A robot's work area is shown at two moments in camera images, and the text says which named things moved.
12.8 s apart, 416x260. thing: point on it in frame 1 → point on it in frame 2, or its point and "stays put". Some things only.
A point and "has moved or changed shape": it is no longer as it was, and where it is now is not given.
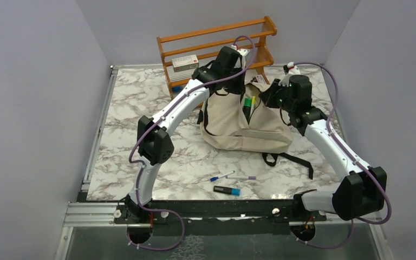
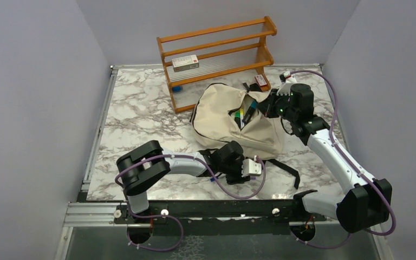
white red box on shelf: [187, 62] stays put
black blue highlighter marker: [227, 190] → [250, 111]
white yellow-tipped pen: [253, 106] → [241, 117]
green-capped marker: [247, 108] → [237, 118]
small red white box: [261, 79] stays put
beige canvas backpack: [223, 126] has moved or changed shape
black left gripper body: [232, 85] → [233, 171]
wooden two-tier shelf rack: [183, 53] stays put
